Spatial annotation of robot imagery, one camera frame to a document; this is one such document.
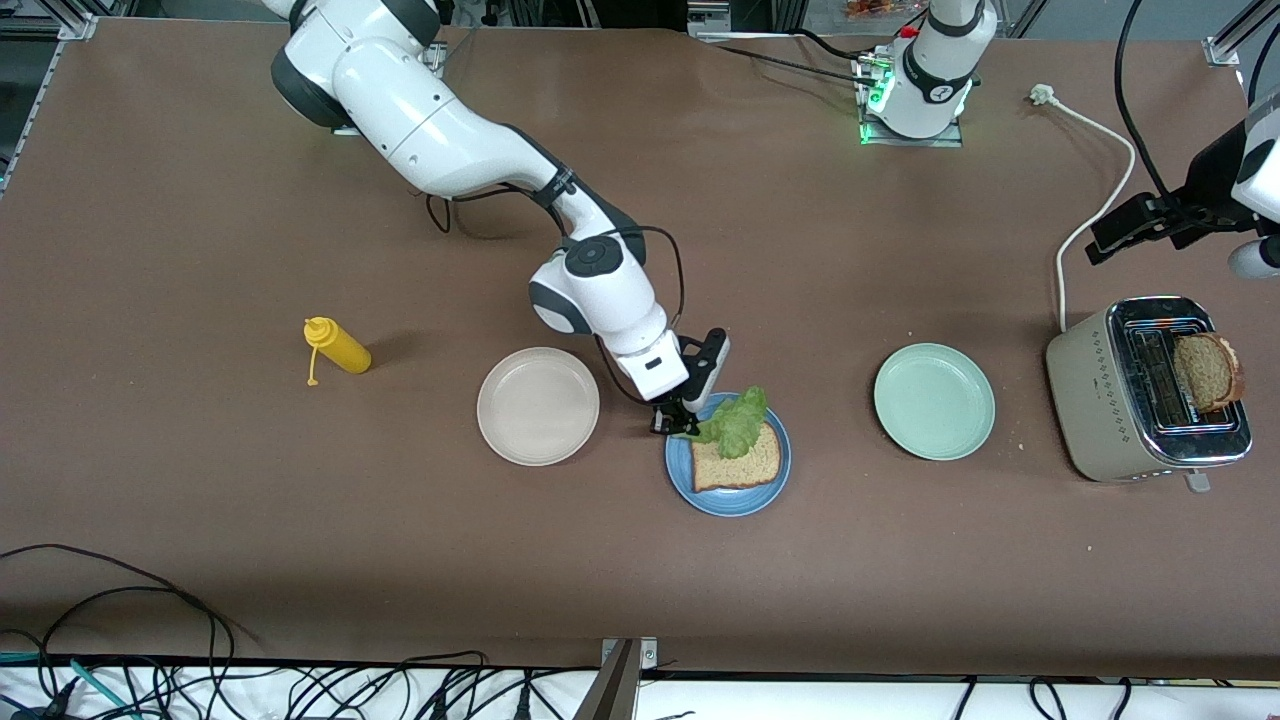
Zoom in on green lettuce leaf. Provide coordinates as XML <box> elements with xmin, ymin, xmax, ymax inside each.
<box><xmin>695</xmin><ymin>387</ymin><xmax>771</xmax><ymax>461</ymax></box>

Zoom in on brown bread slice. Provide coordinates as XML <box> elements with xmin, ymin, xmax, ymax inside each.
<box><xmin>690</xmin><ymin>420</ymin><xmax>783</xmax><ymax>493</ymax></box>
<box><xmin>1172</xmin><ymin>333</ymin><xmax>1247</xmax><ymax>414</ymax></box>

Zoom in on yellow squeeze bottle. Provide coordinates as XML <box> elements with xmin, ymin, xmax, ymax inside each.
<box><xmin>303</xmin><ymin>316</ymin><xmax>373</xmax><ymax>388</ymax></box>

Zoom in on blue round plate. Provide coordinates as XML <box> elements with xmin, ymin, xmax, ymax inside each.
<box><xmin>664</xmin><ymin>391</ymin><xmax>793</xmax><ymax>519</ymax></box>

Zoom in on beige round plate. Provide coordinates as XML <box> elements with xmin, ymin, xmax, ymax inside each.
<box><xmin>476</xmin><ymin>346</ymin><xmax>601</xmax><ymax>468</ymax></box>

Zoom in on green round plate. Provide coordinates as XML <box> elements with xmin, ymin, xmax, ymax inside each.
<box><xmin>873</xmin><ymin>342</ymin><xmax>997</xmax><ymax>462</ymax></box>

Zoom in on aluminium corner profile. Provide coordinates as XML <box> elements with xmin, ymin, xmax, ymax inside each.
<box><xmin>1205</xmin><ymin>0</ymin><xmax>1280</xmax><ymax>68</ymax></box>

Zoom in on beige chrome toaster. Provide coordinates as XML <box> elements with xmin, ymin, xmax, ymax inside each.
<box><xmin>1045</xmin><ymin>295</ymin><xmax>1254</xmax><ymax>494</ymax></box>

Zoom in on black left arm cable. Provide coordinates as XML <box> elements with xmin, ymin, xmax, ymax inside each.
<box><xmin>1112</xmin><ymin>0</ymin><xmax>1187</xmax><ymax>206</ymax></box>

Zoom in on white toaster power cord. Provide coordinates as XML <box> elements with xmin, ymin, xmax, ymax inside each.
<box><xmin>1030</xmin><ymin>84</ymin><xmax>1137</xmax><ymax>333</ymax></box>

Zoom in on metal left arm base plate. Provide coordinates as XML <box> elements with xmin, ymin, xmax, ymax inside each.
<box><xmin>858</xmin><ymin>45</ymin><xmax>966</xmax><ymax>149</ymax></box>

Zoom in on metal table edge bracket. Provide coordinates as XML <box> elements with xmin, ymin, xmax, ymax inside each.
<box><xmin>600</xmin><ymin>637</ymin><xmax>659</xmax><ymax>671</ymax></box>

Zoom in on aluminium profile post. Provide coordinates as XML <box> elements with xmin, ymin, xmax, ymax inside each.
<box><xmin>572</xmin><ymin>640</ymin><xmax>641</xmax><ymax>720</ymax></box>

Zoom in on black base cable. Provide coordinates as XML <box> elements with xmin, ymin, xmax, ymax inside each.
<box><xmin>795</xmin><ymin>28</ymin><xmax>901</xmax><ymax>63</ymax></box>
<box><xmin>712</xmin><ymin>42</ymin><xmax>881</xmax><ymax>87</ymax></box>

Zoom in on black looped floor cable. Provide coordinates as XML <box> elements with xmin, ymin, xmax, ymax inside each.
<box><xmin>0</xmin><ymin>544</ymin><xmax>238</xmax><ymax>701</ymax></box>

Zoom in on teal cable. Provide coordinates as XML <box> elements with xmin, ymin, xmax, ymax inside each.
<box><xmin>0</xmin><ymin>652</ymin><xmax>136</xmax><ymax>720</ymax></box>

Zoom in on aluminium frame rail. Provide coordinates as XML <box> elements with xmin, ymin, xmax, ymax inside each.
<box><xmin>0</xmin><ymin>0</ymin><xmax>101</xmax><ymax>196</ymax></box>

